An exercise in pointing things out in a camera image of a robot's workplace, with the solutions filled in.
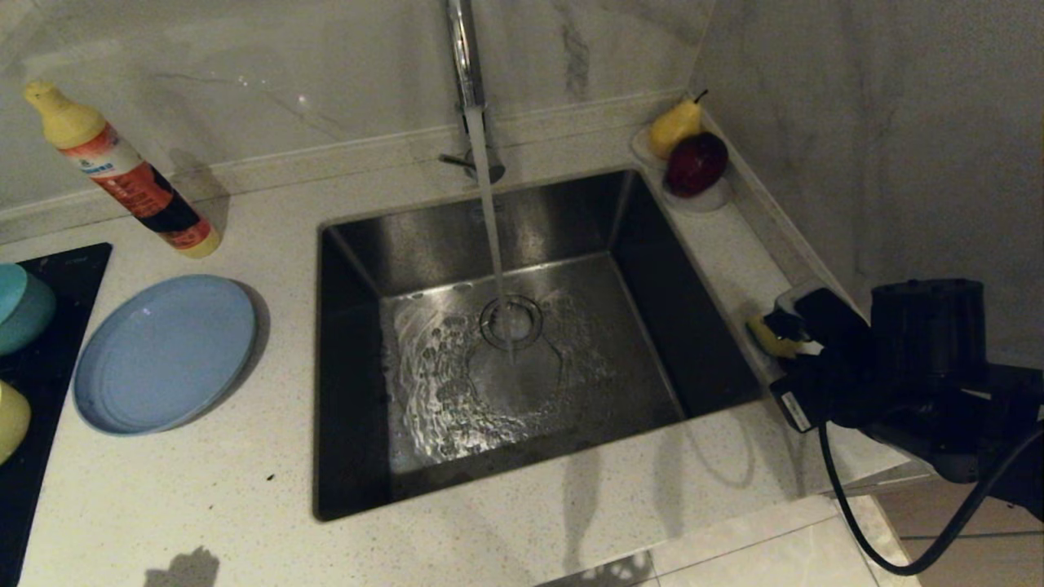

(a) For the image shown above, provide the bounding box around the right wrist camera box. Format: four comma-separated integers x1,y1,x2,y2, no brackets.
771,281,872,360

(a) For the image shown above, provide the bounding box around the blue round plate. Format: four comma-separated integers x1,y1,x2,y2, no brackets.
73,275,258,435

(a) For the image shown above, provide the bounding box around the clear tap water stream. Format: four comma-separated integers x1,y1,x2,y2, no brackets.
463,106,519,360

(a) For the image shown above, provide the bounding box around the yellow green sponge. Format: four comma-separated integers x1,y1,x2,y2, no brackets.
746,314,804,360

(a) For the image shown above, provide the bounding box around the stainless steel sink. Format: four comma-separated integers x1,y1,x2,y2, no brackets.
312,167,770,523

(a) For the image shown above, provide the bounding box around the dark red apple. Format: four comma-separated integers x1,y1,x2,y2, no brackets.
664,130,730,198

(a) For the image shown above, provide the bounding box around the small white fruit dish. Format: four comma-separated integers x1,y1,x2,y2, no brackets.
630,122,732,214

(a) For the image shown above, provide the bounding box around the metal sink drain strainer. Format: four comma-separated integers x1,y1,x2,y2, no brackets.
479,294,544,351

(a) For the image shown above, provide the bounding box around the chrome faucet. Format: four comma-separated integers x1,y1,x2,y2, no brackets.
438,0,507,183

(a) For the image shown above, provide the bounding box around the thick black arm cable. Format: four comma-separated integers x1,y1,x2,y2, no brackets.
818,417,1044,577

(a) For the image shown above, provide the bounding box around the black induction cooktop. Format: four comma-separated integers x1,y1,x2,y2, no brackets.
0,242,113,587

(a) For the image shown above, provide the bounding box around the orange dish soap bottle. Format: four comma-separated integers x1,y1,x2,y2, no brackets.
24,80,223,259

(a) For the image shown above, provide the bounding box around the yellow plastic bowl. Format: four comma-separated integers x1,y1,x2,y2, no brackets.
0,381,32,466

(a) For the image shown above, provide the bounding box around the yellow pear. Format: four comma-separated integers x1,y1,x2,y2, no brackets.
650,90,709,160

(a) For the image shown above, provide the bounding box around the teal bowl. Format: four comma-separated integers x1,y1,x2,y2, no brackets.
0,263,58,357

